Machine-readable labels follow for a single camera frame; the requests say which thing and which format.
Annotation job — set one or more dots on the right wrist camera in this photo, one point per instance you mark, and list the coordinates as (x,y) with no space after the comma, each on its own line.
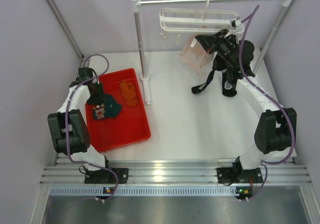
(235,23)

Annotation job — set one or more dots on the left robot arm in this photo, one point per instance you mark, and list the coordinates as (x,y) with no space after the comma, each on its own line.
(70,134)

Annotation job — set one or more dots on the red plastic tray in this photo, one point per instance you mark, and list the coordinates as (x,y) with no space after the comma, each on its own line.
(129,127)

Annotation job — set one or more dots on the green christmas sock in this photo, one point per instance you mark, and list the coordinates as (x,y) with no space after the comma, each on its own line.
(99,112)

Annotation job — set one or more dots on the orange sock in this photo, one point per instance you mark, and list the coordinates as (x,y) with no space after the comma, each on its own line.
(128,91)

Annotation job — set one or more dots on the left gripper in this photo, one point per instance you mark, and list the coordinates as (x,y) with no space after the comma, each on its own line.
(99,98)

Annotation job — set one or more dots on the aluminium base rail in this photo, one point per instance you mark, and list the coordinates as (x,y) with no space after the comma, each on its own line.
(197,172)

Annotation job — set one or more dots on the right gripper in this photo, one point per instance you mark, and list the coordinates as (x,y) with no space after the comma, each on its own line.
(210,42)

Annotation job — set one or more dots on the pink sock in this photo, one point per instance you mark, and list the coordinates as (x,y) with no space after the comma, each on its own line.
(195,56)

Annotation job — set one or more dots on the perforated cable duct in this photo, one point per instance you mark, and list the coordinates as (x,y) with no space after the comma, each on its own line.
(123,190)

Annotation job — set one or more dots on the white clip sock hanger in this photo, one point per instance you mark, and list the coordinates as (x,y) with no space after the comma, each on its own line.
(199,22)

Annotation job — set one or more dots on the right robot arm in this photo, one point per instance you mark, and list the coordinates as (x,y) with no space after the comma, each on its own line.
(276,127)

